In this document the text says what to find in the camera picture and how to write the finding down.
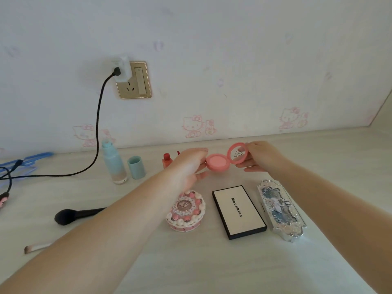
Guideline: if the cake-shaped pink round compact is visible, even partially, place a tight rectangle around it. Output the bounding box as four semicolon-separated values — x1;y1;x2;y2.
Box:
166;190;206;232

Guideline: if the white plug adapter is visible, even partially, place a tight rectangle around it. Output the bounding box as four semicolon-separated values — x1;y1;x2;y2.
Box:
111;55;132;83

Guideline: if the black power cable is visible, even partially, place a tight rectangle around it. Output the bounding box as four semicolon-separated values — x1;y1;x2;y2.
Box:
0;67;122;180

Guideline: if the ornate silver blue palette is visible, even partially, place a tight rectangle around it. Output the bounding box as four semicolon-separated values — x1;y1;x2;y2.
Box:
256;179;307;243

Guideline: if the light blue bottle cap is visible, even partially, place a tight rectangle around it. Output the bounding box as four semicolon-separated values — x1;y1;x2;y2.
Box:
127;156;146;180

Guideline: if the gold wall socket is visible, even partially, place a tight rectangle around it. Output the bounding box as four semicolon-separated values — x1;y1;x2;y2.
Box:
116;61;152;99

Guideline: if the black makeup brush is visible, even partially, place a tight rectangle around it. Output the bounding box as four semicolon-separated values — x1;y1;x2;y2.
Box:
54;207;107;226

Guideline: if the light blue spray bottle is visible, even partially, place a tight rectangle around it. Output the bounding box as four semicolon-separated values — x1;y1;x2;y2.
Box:
101;139;129;185

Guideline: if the person's right hand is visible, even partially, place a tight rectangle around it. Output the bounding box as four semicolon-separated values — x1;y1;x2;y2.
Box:
236;140;292;174

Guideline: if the person's left forearm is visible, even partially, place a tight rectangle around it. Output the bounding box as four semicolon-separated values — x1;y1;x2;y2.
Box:
0;171;184;294

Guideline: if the person's right forearm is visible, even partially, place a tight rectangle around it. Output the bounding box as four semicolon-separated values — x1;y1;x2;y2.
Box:
281;162;392;294

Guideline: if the person's left hand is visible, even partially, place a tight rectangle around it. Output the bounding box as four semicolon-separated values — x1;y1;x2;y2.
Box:
167;147;209;193

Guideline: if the black white Mooekiss palette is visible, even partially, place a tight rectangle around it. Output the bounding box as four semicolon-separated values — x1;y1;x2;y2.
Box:
212;185;267;241

